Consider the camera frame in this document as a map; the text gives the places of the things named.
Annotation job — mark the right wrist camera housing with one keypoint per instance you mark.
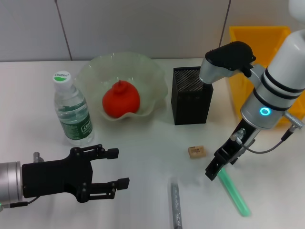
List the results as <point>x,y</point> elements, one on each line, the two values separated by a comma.
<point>226,59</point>

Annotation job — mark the green glass fruit bowl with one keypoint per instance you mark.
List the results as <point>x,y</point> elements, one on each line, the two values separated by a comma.
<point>147,78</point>

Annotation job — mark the grey glitter pen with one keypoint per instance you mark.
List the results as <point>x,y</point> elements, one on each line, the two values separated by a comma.
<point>175,205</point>

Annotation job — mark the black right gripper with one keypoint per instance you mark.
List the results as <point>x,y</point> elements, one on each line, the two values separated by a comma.
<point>238,145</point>

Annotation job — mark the right wrist silver connector plug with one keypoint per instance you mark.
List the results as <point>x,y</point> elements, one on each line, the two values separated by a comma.
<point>238,135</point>

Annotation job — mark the yellow plastic bin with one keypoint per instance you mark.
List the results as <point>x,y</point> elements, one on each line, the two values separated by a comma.
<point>238,95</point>

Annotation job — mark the wrist silver connector plug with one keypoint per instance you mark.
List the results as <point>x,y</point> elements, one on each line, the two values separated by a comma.
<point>238,135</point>
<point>37,157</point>

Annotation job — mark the tan eraser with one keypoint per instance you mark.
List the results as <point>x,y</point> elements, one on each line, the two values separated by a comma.
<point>196,152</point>

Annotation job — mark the red-orange fruit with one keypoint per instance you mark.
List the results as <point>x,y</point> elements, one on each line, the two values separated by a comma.
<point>120,102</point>

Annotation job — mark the green pen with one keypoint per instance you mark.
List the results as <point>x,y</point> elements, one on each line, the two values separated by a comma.
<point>234,193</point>

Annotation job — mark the clear green-label water bottle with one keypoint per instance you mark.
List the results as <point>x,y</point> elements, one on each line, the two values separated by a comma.
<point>74,119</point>

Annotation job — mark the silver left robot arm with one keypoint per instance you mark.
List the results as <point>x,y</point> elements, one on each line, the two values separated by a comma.
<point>9,183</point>

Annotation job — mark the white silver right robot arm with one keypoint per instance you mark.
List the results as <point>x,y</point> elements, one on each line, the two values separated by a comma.
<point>278,78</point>

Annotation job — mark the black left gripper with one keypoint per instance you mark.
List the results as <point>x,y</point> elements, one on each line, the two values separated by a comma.
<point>54,176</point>

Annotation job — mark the black mesh pen holder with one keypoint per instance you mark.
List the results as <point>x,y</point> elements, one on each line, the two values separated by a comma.
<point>188,107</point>

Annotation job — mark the left wrist silver connector plug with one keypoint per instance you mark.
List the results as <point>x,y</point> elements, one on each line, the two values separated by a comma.
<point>37,157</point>

